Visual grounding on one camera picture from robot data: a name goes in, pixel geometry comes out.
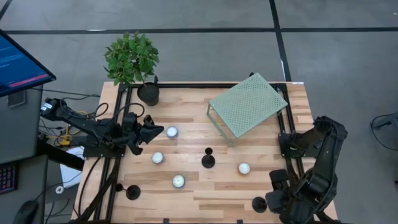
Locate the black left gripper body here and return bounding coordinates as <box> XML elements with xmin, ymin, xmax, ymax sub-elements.
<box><xmin>122</xmin><ymin>111</ymin><xmax>147</xmax><ymax>156</ymax></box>

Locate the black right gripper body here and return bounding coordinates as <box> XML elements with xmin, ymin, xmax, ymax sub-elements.
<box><xmin>269</xmin><ymin>169</ymin><xmax>299</xmax><ymax>215</ymax></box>

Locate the black candlestick holder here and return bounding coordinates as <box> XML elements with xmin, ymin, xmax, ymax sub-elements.
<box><xmin>251</xmin><ymin>195</ymin><xmax>268</xmax><ymax>214</ymax></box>
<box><xmin>201</xmin><ymin>147</ymin><xmax>216</xmax><ymax>169</ymax></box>
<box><xmin>114</xmin><ymin>182</ymin><xmax>142</xmax><ymax>201</ymax></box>

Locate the red patterned candle tin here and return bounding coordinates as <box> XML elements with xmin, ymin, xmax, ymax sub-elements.
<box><xmin>150</xmin><ymin>151</ymin><xmax>165</xmax><ymax>165</ymax></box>

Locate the orange leaf-pattern candle tin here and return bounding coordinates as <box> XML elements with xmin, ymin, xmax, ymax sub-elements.
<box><xmin>238</xmin><ymin>161</ymin><xmax>251</xmax><ymax>175</ymax></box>

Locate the dark blue floral candle tin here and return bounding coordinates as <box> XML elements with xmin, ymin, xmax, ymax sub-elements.
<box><xmin>172</xmin><ymin>174</ymin><xmax>187</xmax><ymax>189</ymax></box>

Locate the green leafy artificial plant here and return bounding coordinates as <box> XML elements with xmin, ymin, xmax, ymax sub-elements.
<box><xmin>103</xmin><ymin>30</ymin><xmax>160</xmax><ymax>86</ymax></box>

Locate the white paper sheet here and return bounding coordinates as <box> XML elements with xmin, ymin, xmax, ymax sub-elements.
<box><xmin>59</xmin><ymin>146</ymin><xmax>85</xmax><ymax>189</ymax></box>

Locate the green perforated metal shelf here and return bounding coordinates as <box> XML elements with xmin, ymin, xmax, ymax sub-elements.
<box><xmin>206</xmin><ymin>72</ymin><xmax>289</xmax><ymax>147</ymax></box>

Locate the grey desk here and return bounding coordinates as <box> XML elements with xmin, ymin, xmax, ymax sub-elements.
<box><xmin>0</xmin><ymin>84</ymin><xmax>49</xmax><ymax>224</ymax></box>

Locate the computer monitor with blue screen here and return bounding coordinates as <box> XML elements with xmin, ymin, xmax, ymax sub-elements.
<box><xmin>0</xmin><ymin>29</ymin><xmax>57</xmax><ymax>98</ymax></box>

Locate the black computer mouse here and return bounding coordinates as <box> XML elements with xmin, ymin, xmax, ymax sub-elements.
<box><xmin>12</xmin><ymin>200</ymin><xmax>40</xmax><ymax>224</ymax></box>

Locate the backlit computer keyboard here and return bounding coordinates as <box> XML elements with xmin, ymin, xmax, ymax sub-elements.
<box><xmin>0</xmin><ymin>161</ymin><xmax>18</xmax><ymax>195</ymax></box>

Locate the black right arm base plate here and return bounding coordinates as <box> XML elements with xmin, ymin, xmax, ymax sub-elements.
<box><xmin>278</xmin><ymin>133</ymin><xmax>312</xmax><ymax>158</ymax></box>

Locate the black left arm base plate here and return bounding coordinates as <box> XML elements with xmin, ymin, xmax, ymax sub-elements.
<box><xmin>82</xmin><ymin>144</ymin><xmax>127</xmax><ymax>159</ymax></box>

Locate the black aluminium table frame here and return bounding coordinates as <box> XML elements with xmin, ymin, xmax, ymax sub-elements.
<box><xmin>73</xmin><ymin>81</ymin><xmax>341</xmax><ymax>224</ymax></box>

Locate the yellow cable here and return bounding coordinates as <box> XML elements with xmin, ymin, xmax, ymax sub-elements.
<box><xmin>46</xmin><ymin>110</ymin><xmax>90</xmax><ymax>147</ymax></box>

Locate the thin black cable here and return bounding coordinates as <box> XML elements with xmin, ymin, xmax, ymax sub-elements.
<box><xmin>30</xmin><ymin>88</ymin><xmax>101</xmax><ymax>99</ymax></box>

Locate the thick black cable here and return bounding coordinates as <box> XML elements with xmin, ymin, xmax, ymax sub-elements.
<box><xmin>76</xmin><ymin>157</ymin><xmax>103</xmax><ymax>218</ymax></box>

